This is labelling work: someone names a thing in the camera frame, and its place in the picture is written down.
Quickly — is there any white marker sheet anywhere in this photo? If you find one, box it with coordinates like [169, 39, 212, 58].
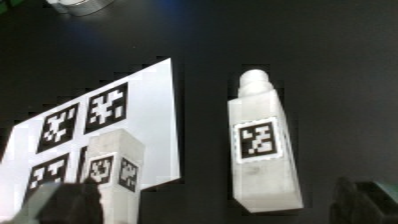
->
[0, 60, 180, 220]

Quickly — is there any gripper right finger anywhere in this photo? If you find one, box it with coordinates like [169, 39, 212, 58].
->
[329, 177, 398, 224]

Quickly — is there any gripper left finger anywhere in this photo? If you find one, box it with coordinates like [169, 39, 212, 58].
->
[34, 179, 107, 224]

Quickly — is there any white leg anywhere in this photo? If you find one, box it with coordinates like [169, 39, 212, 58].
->
[84, 129, 146, 224]
[228, 69, 304, 213]

